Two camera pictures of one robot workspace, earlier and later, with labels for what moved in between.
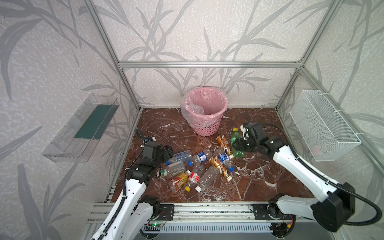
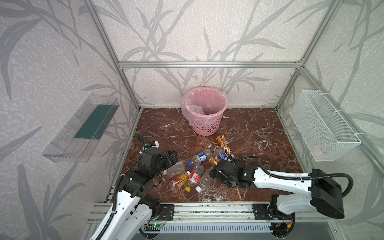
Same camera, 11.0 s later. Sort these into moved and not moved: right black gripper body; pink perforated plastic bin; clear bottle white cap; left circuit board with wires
Moved: right black gripper body
Not moved: pink perforated plastic bin; clear bottle white cap; left circuit board with wires
